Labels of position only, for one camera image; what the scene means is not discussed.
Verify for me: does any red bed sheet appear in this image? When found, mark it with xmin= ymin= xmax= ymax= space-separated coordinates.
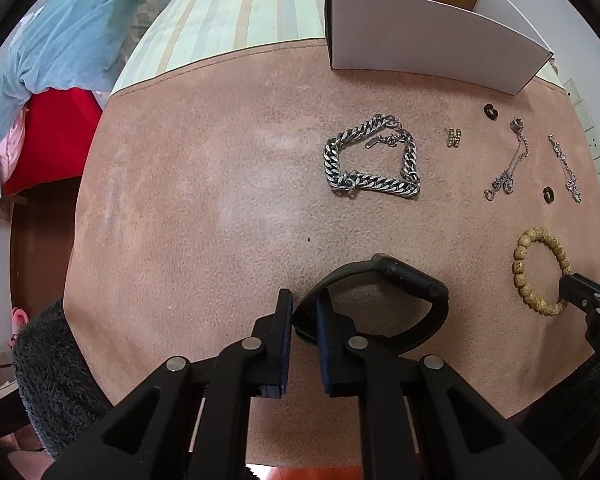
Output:
xmin=2 ymin=88 xmax=102 ymax=195

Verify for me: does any thick silver chain bracelet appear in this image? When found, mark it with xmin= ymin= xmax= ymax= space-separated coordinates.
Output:
xmin=322 ymin=112 xmax=423 ymax=200

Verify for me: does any crystal silver bracelet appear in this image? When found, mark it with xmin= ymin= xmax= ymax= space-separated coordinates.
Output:
xmin=547 ymin=133 xmax=583 ymax=204

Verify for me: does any patterned mattress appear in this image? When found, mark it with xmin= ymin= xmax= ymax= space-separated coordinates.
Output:
xmin=116 ymin=0 xmax=221 ymax=68

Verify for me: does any wooden bead bracelet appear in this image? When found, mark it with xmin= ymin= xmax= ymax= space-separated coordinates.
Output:
xmin=512 ymin=226 xmax=572 ymax=317

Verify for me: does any grey fuzzy sleeve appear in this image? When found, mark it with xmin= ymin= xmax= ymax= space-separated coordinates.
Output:
xmin=12 ymin=300 xmax=114 ymax=458

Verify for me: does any small gold earring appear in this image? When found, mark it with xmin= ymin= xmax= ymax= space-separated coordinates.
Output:
xmin=445 ymin=128 xmax=462 ymax=148

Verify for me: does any black smart watch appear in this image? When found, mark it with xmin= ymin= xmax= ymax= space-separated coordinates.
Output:
xmin=292 ymin=254 xmax=450 ymax=354

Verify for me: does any thin silver pendant necklace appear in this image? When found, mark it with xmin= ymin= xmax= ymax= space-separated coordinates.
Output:
xmin=482 ymin=117 xmax=530 ymax=203

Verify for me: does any light blue duvet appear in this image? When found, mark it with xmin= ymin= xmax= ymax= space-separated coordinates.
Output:
xmin=0 ymin=0 xmax=140 ymax=198

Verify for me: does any white cardboard box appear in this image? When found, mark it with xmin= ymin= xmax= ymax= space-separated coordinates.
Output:
xmin=324 ymin=0 xmax=553 ymax=96

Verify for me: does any white wall power strip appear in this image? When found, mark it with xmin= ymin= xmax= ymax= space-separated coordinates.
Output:
xmin=562 ymin=78 xmax=600 ymax=185

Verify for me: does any striped table cloth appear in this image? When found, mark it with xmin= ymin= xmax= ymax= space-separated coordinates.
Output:
xmin=117 ymin=0 xmax=553 ymax=89

